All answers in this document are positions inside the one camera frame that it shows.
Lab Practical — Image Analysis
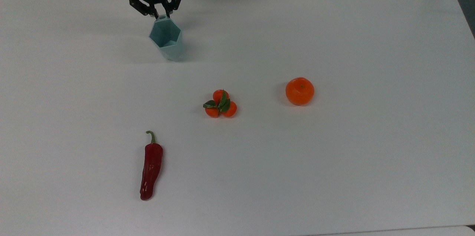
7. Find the small oranges cluster with leaves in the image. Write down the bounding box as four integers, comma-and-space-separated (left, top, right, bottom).
203, 89, 238, 118

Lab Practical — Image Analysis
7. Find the red chili pepper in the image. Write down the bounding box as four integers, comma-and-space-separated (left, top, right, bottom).
140, 131, 164, 201

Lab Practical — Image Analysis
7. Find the light blue hexagonal mug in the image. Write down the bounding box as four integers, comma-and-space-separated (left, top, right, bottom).
149, 14, 184, 62

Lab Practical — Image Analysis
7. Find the large orange mandarin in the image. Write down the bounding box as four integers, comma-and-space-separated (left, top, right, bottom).
285, 77, 315, 106

